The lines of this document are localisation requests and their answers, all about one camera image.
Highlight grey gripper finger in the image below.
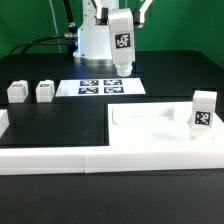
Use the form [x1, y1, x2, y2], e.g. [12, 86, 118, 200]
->
[133, 0, 153, 28]
[91, 0, 109, 25]

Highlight white square table top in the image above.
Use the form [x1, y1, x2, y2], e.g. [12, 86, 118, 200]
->
[108, 102, 224, 145]

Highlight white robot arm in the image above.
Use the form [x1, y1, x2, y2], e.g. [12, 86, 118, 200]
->
[73, 0, 153, 66]

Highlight white sheet with tags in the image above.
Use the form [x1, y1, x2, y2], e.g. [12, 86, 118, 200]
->
[56, 78, 145, 97]

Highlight white U-shaped fence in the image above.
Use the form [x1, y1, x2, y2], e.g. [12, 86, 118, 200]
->
[0, 109, 224, 176]

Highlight black cables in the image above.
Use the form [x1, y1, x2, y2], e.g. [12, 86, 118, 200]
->
[8, 0, 79, 56]

